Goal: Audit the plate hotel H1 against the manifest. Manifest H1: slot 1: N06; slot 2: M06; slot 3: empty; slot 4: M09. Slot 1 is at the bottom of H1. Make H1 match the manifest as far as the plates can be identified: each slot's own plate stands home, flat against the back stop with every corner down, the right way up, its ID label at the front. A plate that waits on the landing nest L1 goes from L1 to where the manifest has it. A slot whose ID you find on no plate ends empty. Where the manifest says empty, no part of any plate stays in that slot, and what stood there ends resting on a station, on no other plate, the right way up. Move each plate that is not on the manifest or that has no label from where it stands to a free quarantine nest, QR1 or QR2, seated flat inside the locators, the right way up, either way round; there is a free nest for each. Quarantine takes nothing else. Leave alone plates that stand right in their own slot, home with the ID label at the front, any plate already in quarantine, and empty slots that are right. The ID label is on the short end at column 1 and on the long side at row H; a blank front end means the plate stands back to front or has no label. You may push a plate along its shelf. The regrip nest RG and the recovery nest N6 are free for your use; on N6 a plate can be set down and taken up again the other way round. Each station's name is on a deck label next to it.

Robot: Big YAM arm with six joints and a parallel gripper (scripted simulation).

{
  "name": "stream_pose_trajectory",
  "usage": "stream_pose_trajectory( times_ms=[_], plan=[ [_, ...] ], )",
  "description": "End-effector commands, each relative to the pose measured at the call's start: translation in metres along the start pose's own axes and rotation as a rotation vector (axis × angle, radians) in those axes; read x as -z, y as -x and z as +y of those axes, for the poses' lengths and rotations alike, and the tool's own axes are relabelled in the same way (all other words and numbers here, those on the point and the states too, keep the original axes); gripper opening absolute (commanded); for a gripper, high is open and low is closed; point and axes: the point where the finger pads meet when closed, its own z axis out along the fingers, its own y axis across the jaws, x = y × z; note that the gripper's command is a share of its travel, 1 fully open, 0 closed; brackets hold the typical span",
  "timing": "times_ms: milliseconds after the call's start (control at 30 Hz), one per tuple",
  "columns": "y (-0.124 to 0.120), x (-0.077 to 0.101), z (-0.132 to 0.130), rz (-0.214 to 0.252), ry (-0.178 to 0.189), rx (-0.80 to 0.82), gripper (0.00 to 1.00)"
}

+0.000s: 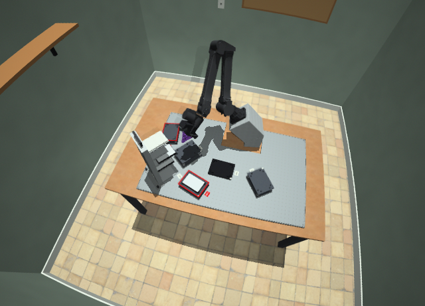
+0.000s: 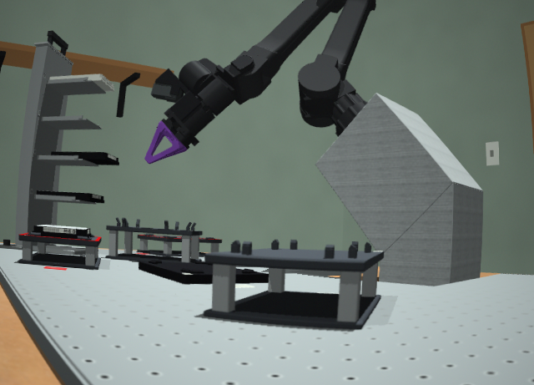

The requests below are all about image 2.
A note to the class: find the white well plate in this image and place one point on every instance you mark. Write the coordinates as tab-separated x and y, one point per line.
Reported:
99	79

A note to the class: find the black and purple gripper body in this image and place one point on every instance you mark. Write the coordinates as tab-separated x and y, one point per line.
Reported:
195	122

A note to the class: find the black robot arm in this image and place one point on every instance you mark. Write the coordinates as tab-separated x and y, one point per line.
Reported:
325	94

